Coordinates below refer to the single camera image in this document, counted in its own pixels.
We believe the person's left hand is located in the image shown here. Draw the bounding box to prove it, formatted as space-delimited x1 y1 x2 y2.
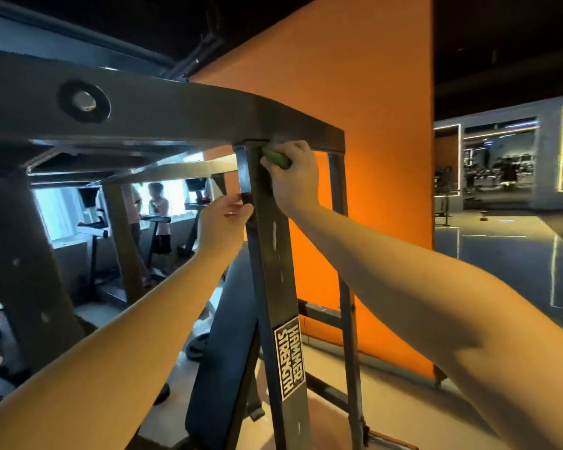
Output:
195 194 255 268

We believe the person's right hand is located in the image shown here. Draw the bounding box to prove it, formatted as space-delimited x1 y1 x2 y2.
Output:
261 140 322 219

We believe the green cleaning cloth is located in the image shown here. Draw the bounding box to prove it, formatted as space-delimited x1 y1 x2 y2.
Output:
261 145 294 171

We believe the grey steel gym machine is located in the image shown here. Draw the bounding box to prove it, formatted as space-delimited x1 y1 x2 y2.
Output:
0 46 418 450

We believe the person's right forearm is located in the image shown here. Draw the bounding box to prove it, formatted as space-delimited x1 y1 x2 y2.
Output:
286 206 563 450

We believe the person's left forearm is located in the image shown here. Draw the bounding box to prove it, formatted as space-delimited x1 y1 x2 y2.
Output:
0 250 236 450

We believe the black treadmill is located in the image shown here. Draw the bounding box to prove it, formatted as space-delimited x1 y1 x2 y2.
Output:
183 176 212 259
75 185 123 306

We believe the large bright window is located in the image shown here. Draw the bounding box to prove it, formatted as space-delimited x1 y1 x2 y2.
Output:
136 177 193 226
33 187 86 244

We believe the large black weight plate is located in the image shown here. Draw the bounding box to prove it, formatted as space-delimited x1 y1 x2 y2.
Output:
185 332 212 364

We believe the chrome weight storage peg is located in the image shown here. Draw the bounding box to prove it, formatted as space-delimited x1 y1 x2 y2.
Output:
366 428 420 450

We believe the lit frame wall panel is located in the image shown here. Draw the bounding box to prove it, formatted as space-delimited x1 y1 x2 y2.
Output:
434 123 465 198

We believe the white pillar with lit frame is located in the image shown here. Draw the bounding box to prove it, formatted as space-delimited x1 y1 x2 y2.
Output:
530 93 563 212

